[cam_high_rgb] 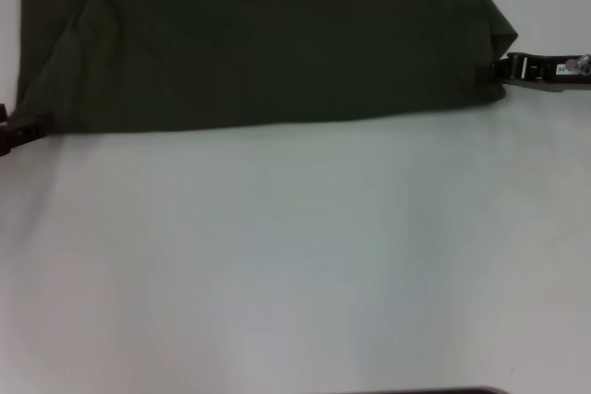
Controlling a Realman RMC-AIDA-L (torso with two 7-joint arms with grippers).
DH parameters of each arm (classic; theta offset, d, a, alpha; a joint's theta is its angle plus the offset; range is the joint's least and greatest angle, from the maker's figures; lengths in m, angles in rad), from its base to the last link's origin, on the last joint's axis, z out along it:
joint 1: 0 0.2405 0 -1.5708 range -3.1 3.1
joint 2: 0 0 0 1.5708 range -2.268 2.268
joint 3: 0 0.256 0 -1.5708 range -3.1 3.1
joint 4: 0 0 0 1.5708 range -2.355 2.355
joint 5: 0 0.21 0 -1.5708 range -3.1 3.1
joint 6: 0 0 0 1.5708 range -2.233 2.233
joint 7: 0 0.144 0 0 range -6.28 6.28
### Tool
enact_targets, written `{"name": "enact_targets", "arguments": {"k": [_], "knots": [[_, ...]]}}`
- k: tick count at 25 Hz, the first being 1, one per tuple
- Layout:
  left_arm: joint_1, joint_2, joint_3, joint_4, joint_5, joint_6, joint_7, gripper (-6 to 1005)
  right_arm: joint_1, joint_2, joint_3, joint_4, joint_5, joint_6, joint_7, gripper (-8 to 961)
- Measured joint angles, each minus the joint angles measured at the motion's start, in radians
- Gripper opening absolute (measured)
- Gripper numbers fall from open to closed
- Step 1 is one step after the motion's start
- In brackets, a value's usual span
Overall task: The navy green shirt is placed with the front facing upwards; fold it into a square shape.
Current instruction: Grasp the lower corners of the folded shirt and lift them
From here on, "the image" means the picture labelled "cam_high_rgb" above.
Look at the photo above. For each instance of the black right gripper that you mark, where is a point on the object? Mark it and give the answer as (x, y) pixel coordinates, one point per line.
(540, 71)

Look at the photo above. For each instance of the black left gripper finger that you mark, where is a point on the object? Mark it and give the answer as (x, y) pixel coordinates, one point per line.
(27, 133)
(3, 112)

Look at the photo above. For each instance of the dark green FREE T-shirt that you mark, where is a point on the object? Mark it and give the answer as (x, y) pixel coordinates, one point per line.
(277, 43)

